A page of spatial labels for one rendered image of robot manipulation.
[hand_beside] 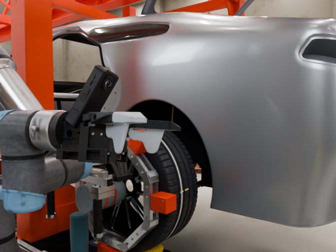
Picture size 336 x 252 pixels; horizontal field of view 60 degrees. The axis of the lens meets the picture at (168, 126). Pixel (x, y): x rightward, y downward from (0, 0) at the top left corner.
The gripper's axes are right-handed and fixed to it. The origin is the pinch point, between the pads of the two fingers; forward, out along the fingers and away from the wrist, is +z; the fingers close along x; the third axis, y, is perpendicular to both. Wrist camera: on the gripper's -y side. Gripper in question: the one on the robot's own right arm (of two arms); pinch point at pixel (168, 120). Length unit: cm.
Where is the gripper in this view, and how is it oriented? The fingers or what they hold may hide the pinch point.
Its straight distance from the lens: 45.7
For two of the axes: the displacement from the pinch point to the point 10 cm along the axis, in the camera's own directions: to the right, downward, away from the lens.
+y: -0.5, 10.0, -0.7
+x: -3.4, -0.8, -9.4
